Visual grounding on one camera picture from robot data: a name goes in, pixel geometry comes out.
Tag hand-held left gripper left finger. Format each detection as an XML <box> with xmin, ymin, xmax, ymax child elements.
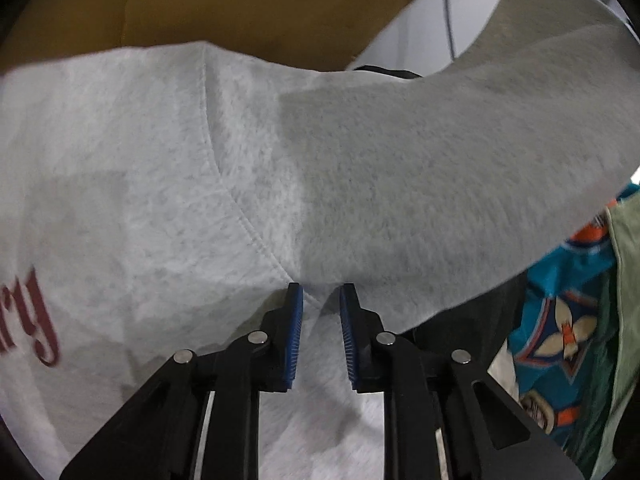
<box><xmin>60</xmin><ymin>282</ymin><xmax>305</xmax><ymax>480</ymax></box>

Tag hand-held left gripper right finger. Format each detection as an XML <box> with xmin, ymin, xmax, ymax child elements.
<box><xmin>339</xmin><ymin>282</ymin><xmax>586</xmax><ymax>480</ymax></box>

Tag light grey printed sweatshirt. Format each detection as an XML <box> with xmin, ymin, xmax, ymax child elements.
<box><xmin>0</xmin><ymin>0</ymin><xmax>640</xmax><ymax>480</ymax></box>

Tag teal patterned blanket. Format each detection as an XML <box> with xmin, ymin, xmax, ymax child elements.
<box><xmin>507</xmin><ymin>185</ymin><xmax>640</xmax><ymax>466</ymax></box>

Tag green cloth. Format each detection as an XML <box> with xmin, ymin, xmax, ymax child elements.
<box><xmin>580</xmin><ymin>200</ymin><xmax>640</xmax><ymax>480</ymax></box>

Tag cardboard box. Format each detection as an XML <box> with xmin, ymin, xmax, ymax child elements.
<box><xmin>10</xmin><ymin>0</ymin><xmax>443</xmax><ymax>73</ymax></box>

